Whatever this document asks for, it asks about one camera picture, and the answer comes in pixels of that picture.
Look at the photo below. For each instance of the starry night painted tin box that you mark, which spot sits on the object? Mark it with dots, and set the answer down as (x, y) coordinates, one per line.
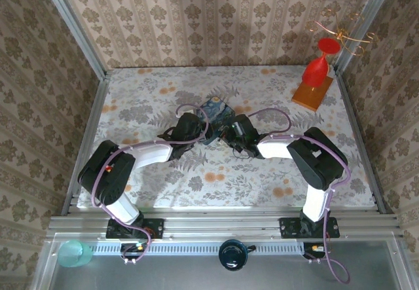
(217, 108)

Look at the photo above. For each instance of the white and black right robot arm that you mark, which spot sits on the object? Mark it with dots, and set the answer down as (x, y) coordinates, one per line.
(314, 159)

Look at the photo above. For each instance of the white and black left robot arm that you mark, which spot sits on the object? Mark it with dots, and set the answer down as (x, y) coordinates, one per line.
(150, 154)

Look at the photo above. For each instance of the floral table cloth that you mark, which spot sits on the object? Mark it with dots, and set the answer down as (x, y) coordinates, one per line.
(212, 185)

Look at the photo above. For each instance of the orange wooden block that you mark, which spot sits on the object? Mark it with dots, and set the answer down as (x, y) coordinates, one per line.
(309, 97)

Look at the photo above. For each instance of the red plastic goblet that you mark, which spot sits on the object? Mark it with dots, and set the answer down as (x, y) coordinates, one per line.
(316, 69)

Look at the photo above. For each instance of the small black connector board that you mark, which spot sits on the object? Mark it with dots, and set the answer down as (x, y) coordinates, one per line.
(316, 250)
(134, 249)

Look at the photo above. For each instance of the teal plastic cup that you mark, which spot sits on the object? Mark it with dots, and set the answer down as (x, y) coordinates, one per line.
(75, 254)

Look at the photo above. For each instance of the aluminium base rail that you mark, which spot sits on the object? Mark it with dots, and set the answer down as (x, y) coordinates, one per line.
(222, 224)

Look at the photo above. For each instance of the aluminium side rail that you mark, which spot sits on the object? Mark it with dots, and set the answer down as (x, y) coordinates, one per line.
(357, 123)
(93, 123)

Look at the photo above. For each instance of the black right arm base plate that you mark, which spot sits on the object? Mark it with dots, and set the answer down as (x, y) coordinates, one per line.
(289, 228)

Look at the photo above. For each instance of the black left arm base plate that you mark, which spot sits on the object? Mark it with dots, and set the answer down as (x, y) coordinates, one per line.
(154, 228)

